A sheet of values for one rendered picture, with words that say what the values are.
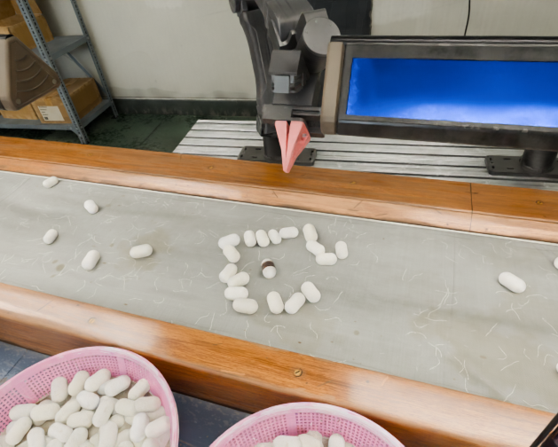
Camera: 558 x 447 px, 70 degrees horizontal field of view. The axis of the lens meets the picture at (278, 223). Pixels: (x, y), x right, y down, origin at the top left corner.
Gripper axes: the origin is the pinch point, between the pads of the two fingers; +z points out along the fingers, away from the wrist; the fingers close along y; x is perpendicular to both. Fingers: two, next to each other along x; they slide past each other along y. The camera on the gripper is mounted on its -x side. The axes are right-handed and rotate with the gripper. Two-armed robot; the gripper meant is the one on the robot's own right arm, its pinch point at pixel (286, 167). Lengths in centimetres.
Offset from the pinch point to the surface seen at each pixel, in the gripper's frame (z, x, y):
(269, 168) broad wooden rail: -3.4, 15.0, -8.2
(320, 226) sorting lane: 7.8, 8.9, 5.5
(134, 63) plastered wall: -104, 152, -164
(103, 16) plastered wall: -122, 129, -176
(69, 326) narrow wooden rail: 29.8, -12.9, -23.3
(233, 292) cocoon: 21.2, -4.9, -3.2
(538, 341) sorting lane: 19.9, -1.3, 37.7
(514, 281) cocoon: 12.6, 2.3, 35.2
